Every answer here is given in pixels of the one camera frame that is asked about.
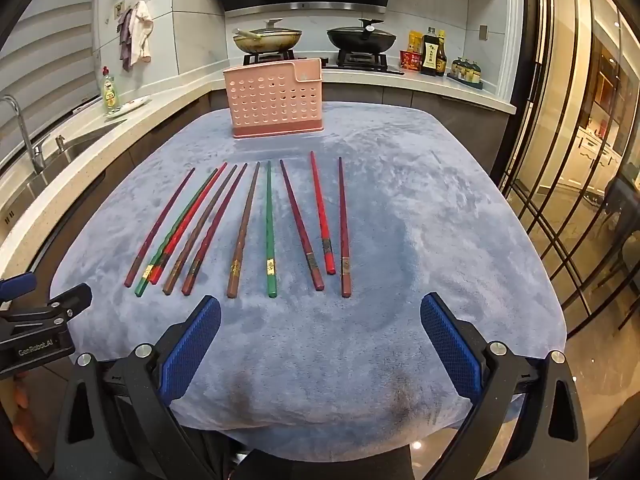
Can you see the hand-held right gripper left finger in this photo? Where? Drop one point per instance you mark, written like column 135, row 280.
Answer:
column 192, row 340

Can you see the white pink hanging cloth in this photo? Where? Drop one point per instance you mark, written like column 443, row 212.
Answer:
column 142, row 30

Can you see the maroon chopstick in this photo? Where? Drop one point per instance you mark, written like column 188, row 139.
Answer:
column 161, row 226
column 343, row 226
column 300, row 225

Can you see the white window blinds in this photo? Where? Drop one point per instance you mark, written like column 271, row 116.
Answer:
column 50, row 35

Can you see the purple hanging cloth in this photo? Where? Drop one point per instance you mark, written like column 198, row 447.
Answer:
column 125, row 40

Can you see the brown chopstick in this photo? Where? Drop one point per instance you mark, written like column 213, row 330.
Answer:
column 201, row 228
column 245, row 229

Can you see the small condiment bottle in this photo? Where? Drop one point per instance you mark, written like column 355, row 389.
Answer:
column 475, row 72
column 457, row 67
column 466, row 70

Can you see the glass sliding door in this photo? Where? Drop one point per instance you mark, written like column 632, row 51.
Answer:
column 575, row 160

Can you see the green chopstick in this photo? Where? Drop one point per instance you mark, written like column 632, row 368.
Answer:
column 141, row 287
column 270, row 228

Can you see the black wok with lid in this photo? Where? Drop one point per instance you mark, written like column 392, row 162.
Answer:
column 361, row 40

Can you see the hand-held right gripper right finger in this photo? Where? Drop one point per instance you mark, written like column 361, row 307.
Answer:
column 450, row 340

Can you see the wall outlet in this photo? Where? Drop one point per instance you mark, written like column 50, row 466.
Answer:
column 119, row 7

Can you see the dark condiment tray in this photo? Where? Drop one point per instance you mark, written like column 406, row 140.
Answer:
column 465, row 83

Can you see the green dish soap bottle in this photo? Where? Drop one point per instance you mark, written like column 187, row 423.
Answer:
column 110, row 92

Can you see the dark soy sauce bottle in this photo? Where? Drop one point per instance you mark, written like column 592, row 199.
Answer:
column 430, row 57

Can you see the dark sauce bottle yellow cap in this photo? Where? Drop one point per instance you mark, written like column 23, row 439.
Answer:
column 442, row 40

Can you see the person's left hand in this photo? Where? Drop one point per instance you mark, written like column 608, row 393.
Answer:
column 24, row 410

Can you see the red instant noodle cup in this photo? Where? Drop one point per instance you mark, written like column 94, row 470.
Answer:
column 410, row 60

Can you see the grey wall switch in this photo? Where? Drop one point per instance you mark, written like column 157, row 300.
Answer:
column 483, row 32

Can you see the chrome faucet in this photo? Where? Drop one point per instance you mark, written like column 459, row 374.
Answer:
column 35, row 152

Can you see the white plate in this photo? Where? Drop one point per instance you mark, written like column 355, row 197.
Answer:
column 132, row 105

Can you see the dark red chopstick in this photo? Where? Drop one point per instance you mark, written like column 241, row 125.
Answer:
column 216, row 227

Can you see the beige wok with lid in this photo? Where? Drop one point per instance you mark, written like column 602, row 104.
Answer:
column 267, row 40

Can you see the black gas stove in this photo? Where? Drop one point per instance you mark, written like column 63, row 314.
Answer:
column 327, row 63

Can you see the blue-grey plush blanket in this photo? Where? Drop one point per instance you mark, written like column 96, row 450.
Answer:
column 400, row 210

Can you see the pink perforated chopstick holder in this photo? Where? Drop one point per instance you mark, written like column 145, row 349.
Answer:
column 270, row 100

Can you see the kitchen counter with cabinets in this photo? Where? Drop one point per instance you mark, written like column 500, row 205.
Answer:
column 450, row 91

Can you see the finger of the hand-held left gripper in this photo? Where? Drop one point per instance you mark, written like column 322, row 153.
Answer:
column 17, row 287
column 65, row 297

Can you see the steel sink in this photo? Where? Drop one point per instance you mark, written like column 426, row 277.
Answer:
column 85, row 152

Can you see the chrome soap dispenser nozzle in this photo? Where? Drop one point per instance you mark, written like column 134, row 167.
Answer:
column 60, row 144

